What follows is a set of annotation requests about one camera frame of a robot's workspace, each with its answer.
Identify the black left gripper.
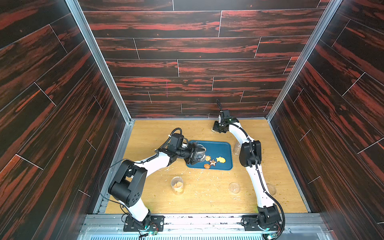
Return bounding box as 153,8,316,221
174,143,204,165

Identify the clear jar with yellow snacks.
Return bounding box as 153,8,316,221
171,177,184,195

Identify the clear round jar lid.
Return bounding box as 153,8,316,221
267,184,277,196

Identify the clear plastic cookie jar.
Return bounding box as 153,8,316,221
233,142,242,156

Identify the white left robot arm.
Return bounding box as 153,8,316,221
108,128,206,230

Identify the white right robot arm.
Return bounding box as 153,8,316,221
213,100,285,238

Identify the blue plastic tray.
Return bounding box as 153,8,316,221
187,141,233,171

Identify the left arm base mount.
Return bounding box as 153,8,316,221
123,211,165,235

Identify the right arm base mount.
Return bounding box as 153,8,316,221
241,204,285,240

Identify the aluminium corner post right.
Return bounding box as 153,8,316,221
266,0,342,123

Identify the aluminium corner post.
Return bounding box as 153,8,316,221
266,0,342,123
65,0,133,124

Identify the aluminium corner post left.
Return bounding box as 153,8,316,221
65,0,133,124

